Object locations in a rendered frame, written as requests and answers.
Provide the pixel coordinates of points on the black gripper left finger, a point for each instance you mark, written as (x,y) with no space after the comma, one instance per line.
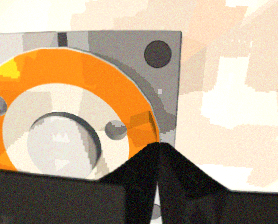
(126,195)

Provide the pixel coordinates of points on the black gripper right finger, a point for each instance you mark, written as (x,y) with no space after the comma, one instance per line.
(188,195)

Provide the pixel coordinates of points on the orange round plate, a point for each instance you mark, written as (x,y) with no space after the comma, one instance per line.
(68,79)

